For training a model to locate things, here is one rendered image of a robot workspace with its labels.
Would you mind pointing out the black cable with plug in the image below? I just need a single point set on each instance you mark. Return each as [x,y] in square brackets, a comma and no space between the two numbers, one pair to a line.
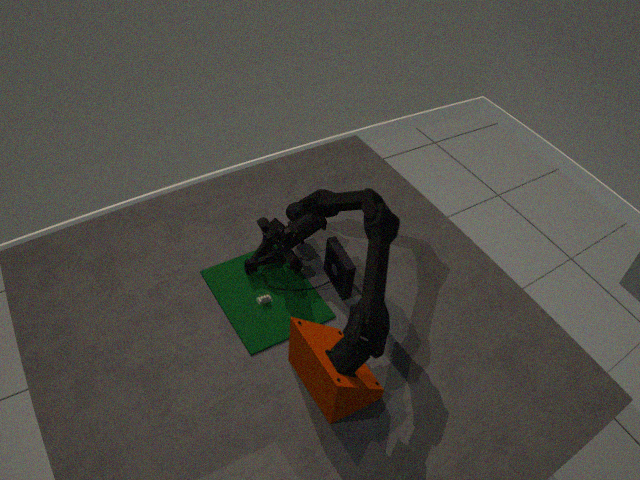
[250,267]

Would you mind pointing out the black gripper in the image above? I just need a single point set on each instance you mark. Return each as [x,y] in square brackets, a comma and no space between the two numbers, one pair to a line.
[282,254]

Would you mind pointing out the green circuit board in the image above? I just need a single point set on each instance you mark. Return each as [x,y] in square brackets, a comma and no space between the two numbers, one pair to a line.
[261,314]

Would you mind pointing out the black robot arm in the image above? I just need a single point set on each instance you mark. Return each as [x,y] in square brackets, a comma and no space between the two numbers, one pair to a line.
[369,318]

